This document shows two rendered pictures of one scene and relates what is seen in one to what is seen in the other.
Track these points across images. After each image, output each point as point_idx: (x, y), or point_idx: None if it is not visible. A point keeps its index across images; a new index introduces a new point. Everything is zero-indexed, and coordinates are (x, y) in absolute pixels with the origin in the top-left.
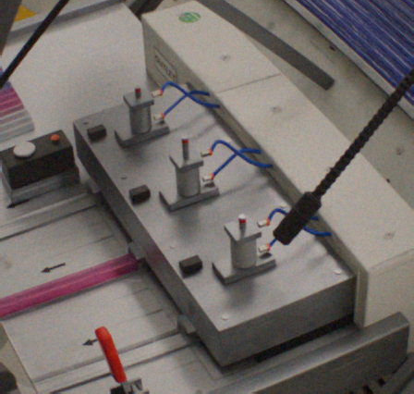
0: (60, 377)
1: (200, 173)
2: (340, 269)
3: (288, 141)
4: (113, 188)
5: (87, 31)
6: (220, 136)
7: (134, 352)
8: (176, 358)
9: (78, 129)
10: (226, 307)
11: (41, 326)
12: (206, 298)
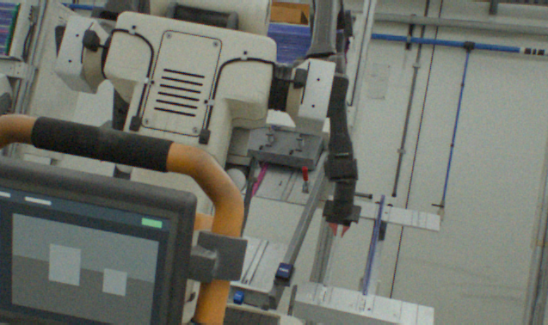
0: (284, 194)
1: (266, 137)
2: (319, 136)
3: (279, 119)
4: (250, 151)
5: None
6: (259, 128)
7: (291, 180)
8: (300, 175)
9: None
10: (308, 155)
11: (265, 189)
12: (302, 156)
